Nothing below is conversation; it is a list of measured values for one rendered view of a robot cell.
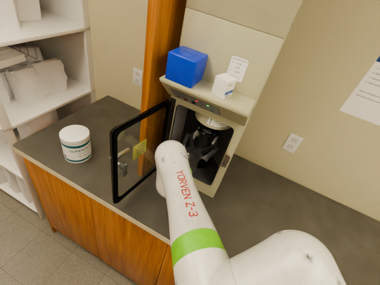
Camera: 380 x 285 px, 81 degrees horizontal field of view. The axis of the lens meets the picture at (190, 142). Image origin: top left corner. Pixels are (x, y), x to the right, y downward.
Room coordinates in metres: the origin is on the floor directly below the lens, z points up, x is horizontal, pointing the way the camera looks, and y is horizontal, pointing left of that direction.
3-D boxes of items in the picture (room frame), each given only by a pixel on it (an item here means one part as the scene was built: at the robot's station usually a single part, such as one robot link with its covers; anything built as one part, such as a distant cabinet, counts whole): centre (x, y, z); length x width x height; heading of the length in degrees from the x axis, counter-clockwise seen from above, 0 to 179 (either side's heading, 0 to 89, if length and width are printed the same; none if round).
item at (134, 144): (0.64, 0.18, 1.19); 0.30 x 0.01 x 0.40; 156
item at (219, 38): (0.88, -0.07, 1.32); 0.32 x 0.25 x 0.77; 74
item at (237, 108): (0.70, -0.01, 1.46); 0.32 x 0.12 x 0.10; 74
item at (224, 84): (0.69, -0.06, 1.54); 0.05 x 0.05 x 0.06; 57
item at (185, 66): (0.73, 0.08, 1.55); 0.10 x 0.10 x 0.09; 74
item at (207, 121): (0.85, -0.08, 1.34); 0.18 x 0.18 x 0.05
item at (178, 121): (0.87, -0.06, 1.19); 0.26 x 0.24 x 0.35; 74
